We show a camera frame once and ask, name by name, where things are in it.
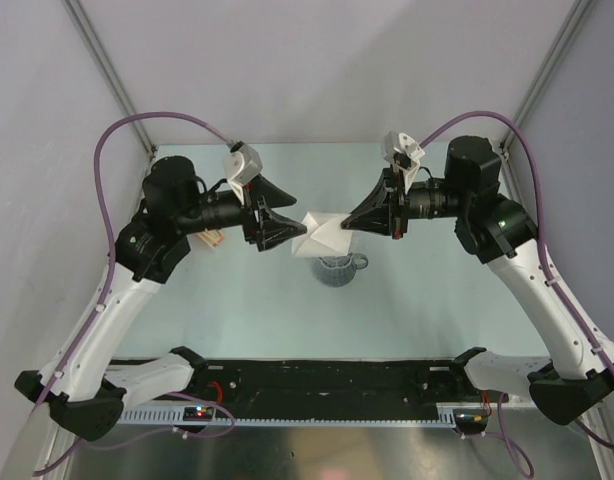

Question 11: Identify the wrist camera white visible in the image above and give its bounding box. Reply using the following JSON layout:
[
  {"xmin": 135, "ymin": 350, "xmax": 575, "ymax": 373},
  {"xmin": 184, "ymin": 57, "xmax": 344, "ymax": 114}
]
[
  {"xmin": 382, "ymin": 131, "xmax": 425, "ymax": 193},
  {"xmin": 223, "ymin": 141, "xmax": 262, "ymax": 205}
]

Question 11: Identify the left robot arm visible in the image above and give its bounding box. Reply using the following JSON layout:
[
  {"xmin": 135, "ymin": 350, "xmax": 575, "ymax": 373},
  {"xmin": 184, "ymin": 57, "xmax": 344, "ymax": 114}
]
[{"xmin": 15, "ymin": 156, "xmax": 306, "ymax": 441}]

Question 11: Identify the glass coffee server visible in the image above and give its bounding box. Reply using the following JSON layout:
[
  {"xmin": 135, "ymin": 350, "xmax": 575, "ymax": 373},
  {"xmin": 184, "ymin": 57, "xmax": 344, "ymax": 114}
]
[{"xmin": 311, "ymin": 253, "xmax": 369, "ymax": 288}]

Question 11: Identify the aluminium frame post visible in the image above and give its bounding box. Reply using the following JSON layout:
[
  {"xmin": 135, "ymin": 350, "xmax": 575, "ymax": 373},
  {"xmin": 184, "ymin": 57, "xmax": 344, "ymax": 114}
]
[
  {"xmin": 61, "ymin": 0, "xmax": 156, "ymax": 154},
  {"xmin": 512, "ymin": 0, "xmax": 598, "ymax": 129}
]

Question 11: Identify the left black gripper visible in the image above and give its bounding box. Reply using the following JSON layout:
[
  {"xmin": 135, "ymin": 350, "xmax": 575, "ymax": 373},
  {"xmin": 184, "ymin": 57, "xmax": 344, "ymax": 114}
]
[{"xmin": 176, "ymin": 174, "xmax": 307, "ymax": 251}]

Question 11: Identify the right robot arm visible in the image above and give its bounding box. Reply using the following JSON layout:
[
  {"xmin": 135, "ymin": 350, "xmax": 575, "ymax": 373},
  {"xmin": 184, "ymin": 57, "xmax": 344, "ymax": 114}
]
[{"xmin": 341, "ymin": 133, "xmax": 614, "ymax": 426}]

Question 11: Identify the right aluminium frame post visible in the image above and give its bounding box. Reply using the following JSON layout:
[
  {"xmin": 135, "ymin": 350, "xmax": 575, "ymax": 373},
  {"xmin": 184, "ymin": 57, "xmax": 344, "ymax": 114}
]
[{"xmin": 512, "ymin": 0, "xmax": 598, "ymax": 129}]

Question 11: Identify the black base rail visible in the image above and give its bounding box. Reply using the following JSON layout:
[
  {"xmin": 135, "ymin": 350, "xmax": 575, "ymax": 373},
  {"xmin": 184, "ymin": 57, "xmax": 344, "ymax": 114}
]
[{"xmin": 106, "ymin": 355, "xmax": 511, "ymax": 420}]

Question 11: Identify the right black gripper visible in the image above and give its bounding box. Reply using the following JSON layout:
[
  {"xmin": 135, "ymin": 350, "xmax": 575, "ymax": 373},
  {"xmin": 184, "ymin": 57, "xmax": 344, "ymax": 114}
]
[{"xmin": 341, "ymin": 163, "xmax": 469, "ymax": 240}]

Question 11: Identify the white slotted cable duct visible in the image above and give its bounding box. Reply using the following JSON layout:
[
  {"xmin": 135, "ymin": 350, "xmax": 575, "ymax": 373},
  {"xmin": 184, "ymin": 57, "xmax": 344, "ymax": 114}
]
[{"xmin": 118, "ymin": 404, "xmax": 456, "ymax": 429}]

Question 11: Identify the white paper coffee filter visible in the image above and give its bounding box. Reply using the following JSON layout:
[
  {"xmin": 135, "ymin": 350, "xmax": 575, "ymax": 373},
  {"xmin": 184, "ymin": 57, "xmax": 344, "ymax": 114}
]
[{"xmin": 291, "ymin": 212, "xmax": 353, "ymax": 258}]

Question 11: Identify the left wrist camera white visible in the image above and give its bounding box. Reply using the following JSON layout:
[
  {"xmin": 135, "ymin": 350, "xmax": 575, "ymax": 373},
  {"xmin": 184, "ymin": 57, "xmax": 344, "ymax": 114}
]
[{"xmin": 223, "ymin": 141, "xmax": 262, "ymax": 205}]

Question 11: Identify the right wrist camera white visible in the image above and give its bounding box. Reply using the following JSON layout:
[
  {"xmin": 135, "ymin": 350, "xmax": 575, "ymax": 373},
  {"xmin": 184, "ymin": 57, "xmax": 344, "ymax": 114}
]
[{"xmin": 382, "ymin": 131, "xmax": 425, "ymax": 193}]

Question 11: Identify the left aluminium frame post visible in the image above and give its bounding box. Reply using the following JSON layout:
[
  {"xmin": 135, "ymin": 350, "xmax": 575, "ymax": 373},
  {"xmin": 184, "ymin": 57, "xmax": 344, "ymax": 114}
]
[{"xmin": 61, "ymin": 0, "xmax": 156, "ymax": 154}]

